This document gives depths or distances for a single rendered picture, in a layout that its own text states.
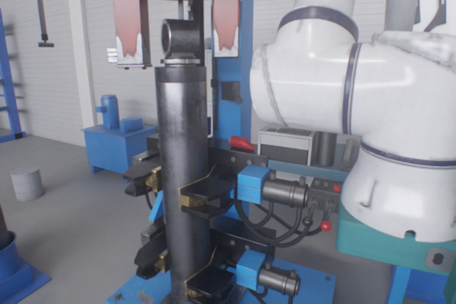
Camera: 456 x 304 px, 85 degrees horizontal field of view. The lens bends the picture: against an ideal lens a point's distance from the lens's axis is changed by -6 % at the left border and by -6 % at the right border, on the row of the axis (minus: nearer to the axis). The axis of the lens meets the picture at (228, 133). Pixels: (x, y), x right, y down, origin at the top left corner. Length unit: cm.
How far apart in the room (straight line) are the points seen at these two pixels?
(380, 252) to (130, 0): 109
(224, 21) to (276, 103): 68
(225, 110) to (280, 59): 105
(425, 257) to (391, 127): 20
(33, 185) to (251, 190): 291
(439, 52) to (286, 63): 20
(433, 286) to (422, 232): 181
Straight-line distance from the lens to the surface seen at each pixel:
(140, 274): 155
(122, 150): 350
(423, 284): 225
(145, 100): 408
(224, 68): 146
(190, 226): 125
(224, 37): 107
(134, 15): 115
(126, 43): 115
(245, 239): 146
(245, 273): 140
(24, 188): 366
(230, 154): 128
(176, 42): 107
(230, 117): 148
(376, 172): 45
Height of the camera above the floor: 148
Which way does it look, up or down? 15 degrees down
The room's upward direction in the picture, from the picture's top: straight up
